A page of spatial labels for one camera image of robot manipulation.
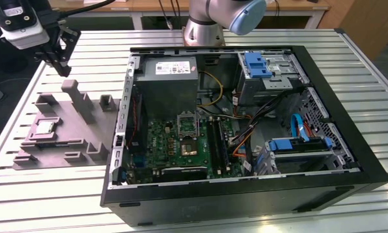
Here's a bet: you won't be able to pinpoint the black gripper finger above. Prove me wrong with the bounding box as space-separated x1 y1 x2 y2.
34 50 67 77
62 26 82 78

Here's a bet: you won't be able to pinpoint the silver CPU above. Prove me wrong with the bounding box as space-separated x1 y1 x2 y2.
35 121 57 134

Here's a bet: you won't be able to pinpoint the CPU socket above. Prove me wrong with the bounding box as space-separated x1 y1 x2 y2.
179 139 201 157

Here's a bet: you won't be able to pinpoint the grey parts rack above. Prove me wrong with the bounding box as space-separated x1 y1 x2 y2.
12 79 123 170

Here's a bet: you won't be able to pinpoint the grey power supply unit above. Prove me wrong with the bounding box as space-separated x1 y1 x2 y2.
134 57 201 122

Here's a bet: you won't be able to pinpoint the metal socket cover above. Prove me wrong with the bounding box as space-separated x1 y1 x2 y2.
177 111 201 139

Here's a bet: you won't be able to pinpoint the blue card retention latch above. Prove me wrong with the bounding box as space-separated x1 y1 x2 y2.
113 168 130 185

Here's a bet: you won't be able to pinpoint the green motherboard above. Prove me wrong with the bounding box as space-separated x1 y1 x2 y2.
123 116 247 183

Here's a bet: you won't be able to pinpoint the blue drive bay latch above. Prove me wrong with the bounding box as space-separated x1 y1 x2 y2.
245 52 273 79

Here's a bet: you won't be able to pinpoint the grey metal drive cage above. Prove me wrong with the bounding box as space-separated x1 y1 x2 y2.
238 52 311 105

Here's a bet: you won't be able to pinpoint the black RAM slot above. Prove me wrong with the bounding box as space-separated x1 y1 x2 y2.
219 116 234 172
207 116 221 175
211 116 225 174
217 116 230 173

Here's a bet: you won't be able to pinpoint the black graphics card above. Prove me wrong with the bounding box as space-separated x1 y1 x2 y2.
161 166 209 182

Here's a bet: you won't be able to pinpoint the wooden desk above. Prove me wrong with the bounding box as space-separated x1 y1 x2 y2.
45 0 331 30

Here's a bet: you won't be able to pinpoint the blue disk carrier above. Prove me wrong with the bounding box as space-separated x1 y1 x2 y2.
269 137 335 153

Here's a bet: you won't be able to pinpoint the black PC case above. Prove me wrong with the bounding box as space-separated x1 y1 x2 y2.
99 45 388 228

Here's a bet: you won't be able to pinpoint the wooden cabinet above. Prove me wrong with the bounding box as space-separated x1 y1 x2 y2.
319 0 388 61

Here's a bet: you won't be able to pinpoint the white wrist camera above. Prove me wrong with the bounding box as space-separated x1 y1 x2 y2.
0 0 51 50

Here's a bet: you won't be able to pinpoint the black camera cable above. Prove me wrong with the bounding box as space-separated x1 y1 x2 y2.
41 0 118 27

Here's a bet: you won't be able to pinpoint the red twisted fan wire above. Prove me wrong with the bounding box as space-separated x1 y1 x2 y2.
127 97 141 149

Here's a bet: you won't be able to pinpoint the yellow wire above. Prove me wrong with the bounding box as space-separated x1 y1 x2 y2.
199 70 223 107

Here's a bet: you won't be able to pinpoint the black cable bundle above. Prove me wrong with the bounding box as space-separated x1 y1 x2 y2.
231 87 307 146

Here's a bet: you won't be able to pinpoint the orange wires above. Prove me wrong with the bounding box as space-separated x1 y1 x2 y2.
233 143 247 161

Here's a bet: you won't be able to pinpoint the light blue data cable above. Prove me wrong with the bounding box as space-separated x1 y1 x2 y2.
291 113 311 143

